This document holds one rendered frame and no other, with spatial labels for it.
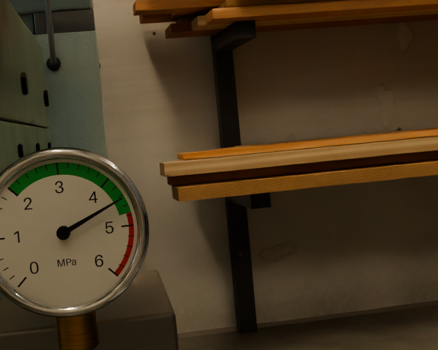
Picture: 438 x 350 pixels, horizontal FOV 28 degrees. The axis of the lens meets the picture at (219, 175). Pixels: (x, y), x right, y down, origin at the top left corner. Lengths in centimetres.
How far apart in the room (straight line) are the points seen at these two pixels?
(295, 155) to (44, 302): 221
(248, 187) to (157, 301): 209
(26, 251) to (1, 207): 2
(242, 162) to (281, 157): 11
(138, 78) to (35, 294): 262
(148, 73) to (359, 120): 75
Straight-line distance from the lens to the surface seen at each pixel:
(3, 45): 58
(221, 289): 301
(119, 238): 33
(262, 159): 249
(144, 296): 40
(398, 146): 262
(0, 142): 50
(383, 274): 316
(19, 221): 33
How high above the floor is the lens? 69
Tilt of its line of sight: 3 degrees down
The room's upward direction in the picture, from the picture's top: 5 degrees counter-clockwise
